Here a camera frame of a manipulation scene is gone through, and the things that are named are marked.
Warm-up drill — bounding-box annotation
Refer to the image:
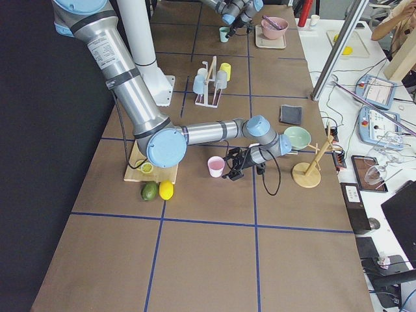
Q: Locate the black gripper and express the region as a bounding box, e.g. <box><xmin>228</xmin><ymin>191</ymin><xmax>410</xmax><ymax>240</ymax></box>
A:
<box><xmin>222</xmin><ymin>147</ymin><xmax>252</xmax><ymax>181</ymax></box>
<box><xmin>226</xmin><ymin>15</ymin><xmax>252</xmax><ymax>37</ymax></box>

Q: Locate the mint green cup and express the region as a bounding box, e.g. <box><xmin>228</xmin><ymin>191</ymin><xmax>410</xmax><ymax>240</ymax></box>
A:
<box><xmin>219</xmin><ymin>27</ymin><xmax>229</xmax><ymax>43</ymax></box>

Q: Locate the pink plastic cup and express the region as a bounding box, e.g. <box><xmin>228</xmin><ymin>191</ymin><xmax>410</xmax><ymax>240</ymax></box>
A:
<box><xmin>207</xmin><ymin>156</ymin><xmax>225</xmax><ymax>177</ymax></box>

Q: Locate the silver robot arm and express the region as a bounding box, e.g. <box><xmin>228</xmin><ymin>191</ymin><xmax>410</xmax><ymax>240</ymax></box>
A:
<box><xmin>201</xmin><ymin>0</ymin><xmax>264</xmax><ymax>38</ymax></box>
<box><xmin>52</xmin><ymin>1</ymin><xmax>292</xmax><ymax>168</ymax></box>

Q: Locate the yellow cup on rack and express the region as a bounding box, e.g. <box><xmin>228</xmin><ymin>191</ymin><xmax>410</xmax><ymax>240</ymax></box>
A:
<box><xmin>220</xmin><ymin>62</ymin><xmax>231</xmax><ymax>81</ymax></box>

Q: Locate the grey cup on rack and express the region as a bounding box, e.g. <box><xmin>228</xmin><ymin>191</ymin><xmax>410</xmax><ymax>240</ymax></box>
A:
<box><xmin>214</xmin><ymin>70</ymin><xmax>228</xmax><ymax>90</ymax></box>

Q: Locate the white cup on rack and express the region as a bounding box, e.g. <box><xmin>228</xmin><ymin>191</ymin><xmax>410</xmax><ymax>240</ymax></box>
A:
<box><xmin>197</xmin><ymin>68</ymin><xmax>207</xmax><ymax>79</ymax></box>

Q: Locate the light blue cup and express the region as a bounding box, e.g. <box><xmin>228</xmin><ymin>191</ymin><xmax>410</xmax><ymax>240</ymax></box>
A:
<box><xmin>192</xmin><ymin>75</ymin><xmax>205</xmax><ymax>95</ymax></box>

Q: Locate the white cup holder rack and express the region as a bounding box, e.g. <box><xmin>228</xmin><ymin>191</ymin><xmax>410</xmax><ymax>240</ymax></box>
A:
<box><xmin>194</xmin><ymin>56</ymin><xmax>223</xmax><ymax>108</ymax></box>

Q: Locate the white paper cup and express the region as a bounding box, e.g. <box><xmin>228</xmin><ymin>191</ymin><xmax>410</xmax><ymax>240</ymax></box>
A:
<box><xmin>309</xmin><ymin>14</ymin><xmax>320</xmax><ymax>28</ymax></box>

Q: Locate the beige tray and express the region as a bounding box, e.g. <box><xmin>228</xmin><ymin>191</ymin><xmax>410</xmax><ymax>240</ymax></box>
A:
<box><xmin>255</xmin><ymin>25</ymin><xmax>287</xmax><ymax>49</ymax></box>

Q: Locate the pink bowl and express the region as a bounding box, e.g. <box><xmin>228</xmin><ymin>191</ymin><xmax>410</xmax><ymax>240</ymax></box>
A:
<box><xmin>261</xmin><ymin>16</ymin><xmax>289</xmax><ymax>40</ymax></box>

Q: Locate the wooden cutting board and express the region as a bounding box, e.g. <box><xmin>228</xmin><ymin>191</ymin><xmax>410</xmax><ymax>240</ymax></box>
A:
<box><xmin>123</xmin><ymin>144</ymin><xmax>178</xmax><ymax>184</ymax></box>

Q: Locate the yellow lemon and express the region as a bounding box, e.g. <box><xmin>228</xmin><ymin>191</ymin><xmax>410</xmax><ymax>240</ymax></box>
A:
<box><xmin>159</xmin><ymin>180</ymin><xmax>174</xmax><ymax>200</ymax></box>

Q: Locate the wooden mug tree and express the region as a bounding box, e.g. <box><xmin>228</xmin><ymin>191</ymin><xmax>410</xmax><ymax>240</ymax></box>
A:
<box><xmin>291</xmin><ymin>126</ymin><xmax>339</xmax><ymax>189</ymax></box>

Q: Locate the mint green bowl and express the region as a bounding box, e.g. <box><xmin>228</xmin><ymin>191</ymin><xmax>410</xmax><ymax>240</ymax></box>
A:
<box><xmin>284</xmin><ymin>126</ymin><xmax>311</xmax><ymax>151</ymax></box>

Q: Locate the red bottle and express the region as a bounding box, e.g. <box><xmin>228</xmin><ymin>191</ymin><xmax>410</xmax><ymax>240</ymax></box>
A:
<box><xmin>298</xmin><ymin>0</ymin><xmax>313</xmax><ymax>28</ymax></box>

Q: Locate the dark grey folded cloth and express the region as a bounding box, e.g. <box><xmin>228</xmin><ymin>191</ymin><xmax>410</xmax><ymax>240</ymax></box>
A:
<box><xmin>279</xmin><ymin>105</ymin><xmax>302</xmax><ymax>125</ymax></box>

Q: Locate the green avocado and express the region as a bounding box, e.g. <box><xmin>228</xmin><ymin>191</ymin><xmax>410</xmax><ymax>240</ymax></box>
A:
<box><xmin>140</xmin><ymin>181</ymin><xmax>158</xmax><ymax>201</ymax></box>

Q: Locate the lime half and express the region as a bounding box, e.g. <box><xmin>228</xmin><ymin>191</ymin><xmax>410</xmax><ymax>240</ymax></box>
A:
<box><xmin>140</xmin><ymin>162</ymin><xmax>153</xmax><ymax>174</ymax></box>

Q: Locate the black wine glass stand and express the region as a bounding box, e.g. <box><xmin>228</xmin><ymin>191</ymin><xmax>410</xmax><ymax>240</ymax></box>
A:
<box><xmin>351</xmin><ymin>155</ymin><xmax>388</xmax><ymax>192</ymax></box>

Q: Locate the upper teach pendant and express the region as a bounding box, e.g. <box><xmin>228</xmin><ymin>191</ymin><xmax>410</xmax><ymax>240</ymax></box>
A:
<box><xmin>355</xmin><ymin>74</ymin><xmax>398</xmax><ymax>111</ymax></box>

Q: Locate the teach pendant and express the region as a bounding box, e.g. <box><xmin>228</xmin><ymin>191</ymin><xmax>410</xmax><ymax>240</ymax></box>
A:
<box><xmin>358</xmin><ymin>107</ymin><xmax>407</xmax><ymax>144</ymax></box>
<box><xmin>355</xmin><ymin>74</ymin><xmax>398</xmax><ymax>111</ymax></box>

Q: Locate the lower teach pendant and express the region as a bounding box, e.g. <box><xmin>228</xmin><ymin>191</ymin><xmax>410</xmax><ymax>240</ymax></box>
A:
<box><xmin>358</xmin><ymin>107</ymin><xmax>407</xmax><ymax>144</ymax></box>

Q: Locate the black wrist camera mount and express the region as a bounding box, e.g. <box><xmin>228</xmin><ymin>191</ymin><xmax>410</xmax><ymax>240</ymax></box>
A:
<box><xmin>255</xmin><ymin>163</ymin><xmax>266</xmax><ymax>175</ymax></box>

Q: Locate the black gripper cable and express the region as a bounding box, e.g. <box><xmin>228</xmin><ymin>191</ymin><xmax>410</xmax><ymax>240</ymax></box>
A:
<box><xmin>224</xmin><ymin>141</ymin><xmax>281</xmax><ymax>196</ymax></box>

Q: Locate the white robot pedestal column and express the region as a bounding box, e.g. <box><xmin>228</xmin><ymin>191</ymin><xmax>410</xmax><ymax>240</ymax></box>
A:
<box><xmin>117</xmin><ymin>0</ymin><xmax>176</xmax><ymax>107</ymax></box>

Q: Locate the aluminium frame post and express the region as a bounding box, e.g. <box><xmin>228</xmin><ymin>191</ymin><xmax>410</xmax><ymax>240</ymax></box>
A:
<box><xmin>311</xmin><ymin>0</ymin><xmax>369</xmax><ymax>101</ymax></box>

